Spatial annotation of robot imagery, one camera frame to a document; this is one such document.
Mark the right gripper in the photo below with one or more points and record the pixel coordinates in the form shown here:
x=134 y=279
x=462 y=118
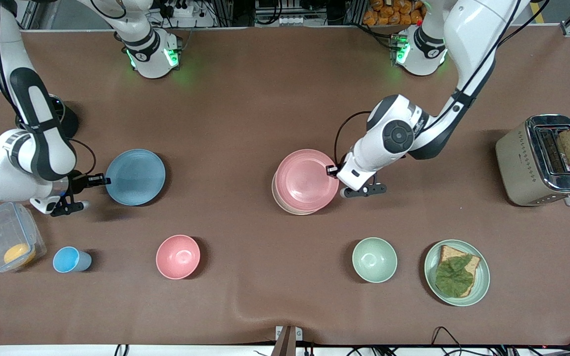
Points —
x=78 y=182

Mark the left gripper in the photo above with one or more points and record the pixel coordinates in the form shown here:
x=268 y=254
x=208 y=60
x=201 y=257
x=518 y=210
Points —
x=333 y=170

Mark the pink plate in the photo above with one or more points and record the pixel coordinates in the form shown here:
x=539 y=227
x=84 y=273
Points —
x=305 y=180

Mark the blue plate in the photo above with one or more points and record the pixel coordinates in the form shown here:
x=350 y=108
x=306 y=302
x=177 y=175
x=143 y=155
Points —
x=136 y=177

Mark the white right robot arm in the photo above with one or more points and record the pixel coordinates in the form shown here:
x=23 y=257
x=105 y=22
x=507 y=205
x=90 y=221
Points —
x=42 y=143

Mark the beige plate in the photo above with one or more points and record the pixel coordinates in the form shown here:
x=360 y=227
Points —
x=281 y=203

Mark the blue cup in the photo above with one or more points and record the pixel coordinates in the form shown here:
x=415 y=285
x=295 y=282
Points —
x=70 y=260

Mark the glass lid with blue knob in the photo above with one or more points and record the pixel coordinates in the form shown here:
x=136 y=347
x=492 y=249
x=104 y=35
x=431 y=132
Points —
x=57 y=105

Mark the green bowl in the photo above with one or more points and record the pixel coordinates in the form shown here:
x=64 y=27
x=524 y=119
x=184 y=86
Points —
x=374 y=259

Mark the brown table cover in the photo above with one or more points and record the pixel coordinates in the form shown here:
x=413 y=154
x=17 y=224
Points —
x=245 y=109

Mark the orange food piece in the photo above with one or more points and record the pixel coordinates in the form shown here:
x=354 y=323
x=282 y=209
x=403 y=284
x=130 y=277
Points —
x=18 y=254

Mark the pink bowl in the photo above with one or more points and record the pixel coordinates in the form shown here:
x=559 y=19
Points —
x=178 y=256

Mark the brown bread slice on plate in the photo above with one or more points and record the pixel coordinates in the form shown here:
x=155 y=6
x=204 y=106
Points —
x=449 y=252

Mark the white connector block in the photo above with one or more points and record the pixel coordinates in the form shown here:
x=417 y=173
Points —
x=292 y=21

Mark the green lettuce leaf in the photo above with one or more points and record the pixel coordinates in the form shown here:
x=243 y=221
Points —
x=453 y=279

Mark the bag of orange snacks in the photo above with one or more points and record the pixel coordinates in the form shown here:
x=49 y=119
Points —
x=394 y=12

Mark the green plate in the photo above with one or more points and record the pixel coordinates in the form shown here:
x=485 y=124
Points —
x=483 y=277

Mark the beige chrome toaster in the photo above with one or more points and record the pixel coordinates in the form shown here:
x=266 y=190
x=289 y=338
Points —
x=522 y=158

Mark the white power strip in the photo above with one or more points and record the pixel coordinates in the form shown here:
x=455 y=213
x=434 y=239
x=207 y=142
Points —
x=181 y=10

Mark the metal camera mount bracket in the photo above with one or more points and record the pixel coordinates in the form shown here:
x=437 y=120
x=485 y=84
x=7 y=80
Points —
x=287 y=340

